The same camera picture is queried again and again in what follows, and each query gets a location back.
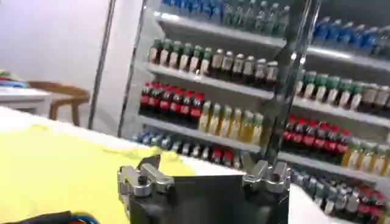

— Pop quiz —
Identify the wooden chair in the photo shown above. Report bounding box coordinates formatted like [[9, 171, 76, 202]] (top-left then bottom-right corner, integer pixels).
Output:
[[28, 80, 91, 127]]

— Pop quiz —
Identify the yellow-green shirt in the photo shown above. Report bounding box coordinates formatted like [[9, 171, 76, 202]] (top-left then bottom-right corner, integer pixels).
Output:
[[0, 123, 196, 224]]

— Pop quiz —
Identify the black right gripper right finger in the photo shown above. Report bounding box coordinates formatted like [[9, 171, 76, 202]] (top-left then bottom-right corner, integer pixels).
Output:
[[242, 160, 292, 194]]

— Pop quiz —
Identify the white side table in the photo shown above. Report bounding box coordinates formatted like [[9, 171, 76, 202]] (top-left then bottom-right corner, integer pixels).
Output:
[[0, 86, 53, 117]]

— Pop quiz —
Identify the slanted grey metal pole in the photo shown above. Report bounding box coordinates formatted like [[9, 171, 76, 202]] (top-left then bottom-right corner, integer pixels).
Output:
[[87, 0, 118, 130]]

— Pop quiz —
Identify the green cloth pile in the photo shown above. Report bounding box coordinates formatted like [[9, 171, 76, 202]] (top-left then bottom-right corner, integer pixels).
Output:
[[0, 69, 22, 82]]

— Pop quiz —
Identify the drinks shelf with metal frame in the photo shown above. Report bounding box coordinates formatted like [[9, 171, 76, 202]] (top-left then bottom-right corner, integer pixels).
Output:
[[268, 0, 390, 224], [117, 0, 292, 172]]

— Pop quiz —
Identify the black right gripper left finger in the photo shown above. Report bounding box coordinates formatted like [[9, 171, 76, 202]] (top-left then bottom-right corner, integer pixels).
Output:
[[117, 154, 176, 198]]

